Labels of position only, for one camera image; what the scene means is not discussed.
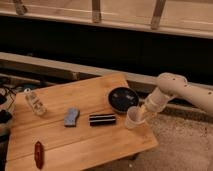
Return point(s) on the black ceramic bowl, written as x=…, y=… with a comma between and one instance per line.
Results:
x=122, y=98

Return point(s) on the wooden table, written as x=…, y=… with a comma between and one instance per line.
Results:
x=73, y=148

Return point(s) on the clear plastic bottle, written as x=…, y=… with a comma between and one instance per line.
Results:
x=35, y=103

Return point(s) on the red pocket knife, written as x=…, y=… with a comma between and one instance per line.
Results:
x=39, y=154

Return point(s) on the black rectangular case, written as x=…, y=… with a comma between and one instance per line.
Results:
x=102, y=119

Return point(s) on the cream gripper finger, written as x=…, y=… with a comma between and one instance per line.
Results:
x=142, y=113

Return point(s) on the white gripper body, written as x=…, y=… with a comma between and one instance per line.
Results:
x=157, y=100

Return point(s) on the blue sponge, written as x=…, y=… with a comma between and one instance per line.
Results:
x=70, y=119

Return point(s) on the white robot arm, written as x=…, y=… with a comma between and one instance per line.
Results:
x=170, y=86

